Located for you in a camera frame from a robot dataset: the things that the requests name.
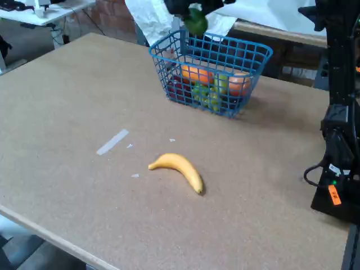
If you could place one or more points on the green toy grapes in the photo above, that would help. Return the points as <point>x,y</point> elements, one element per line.
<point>206,97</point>

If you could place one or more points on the wooden workbench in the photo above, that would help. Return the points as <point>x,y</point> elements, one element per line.
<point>298,53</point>

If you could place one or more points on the yellow toy banana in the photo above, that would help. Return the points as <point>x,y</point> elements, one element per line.
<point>182,168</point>

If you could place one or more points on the orange-red round toy fruit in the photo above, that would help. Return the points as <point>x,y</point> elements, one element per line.
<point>239,84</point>

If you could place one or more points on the round green toy fruit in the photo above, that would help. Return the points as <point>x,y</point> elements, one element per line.
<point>197,24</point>

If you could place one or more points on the long white tape strip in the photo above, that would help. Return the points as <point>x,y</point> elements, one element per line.
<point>112,142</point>

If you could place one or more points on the dark red toy fruit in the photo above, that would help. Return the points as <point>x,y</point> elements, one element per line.
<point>178,88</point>

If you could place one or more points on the light green toy pear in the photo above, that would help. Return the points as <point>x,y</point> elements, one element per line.
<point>221,83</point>

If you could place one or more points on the orange toy fruit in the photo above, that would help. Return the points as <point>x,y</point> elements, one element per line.
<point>197,73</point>

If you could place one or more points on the white desk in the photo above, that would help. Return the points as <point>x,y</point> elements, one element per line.
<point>62,12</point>

